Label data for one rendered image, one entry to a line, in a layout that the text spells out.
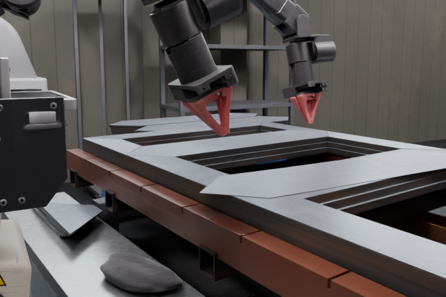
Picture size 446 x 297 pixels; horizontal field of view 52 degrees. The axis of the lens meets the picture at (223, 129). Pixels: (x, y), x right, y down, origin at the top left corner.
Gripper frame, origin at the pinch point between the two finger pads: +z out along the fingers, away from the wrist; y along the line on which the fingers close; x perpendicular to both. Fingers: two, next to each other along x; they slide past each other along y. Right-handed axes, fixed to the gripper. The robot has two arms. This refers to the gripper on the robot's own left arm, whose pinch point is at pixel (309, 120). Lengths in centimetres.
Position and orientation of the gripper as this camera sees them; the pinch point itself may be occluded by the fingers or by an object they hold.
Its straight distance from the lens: 118.4
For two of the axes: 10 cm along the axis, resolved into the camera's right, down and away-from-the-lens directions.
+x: -8.0, 1.1, -5.9
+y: -5.7, 1.3, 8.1
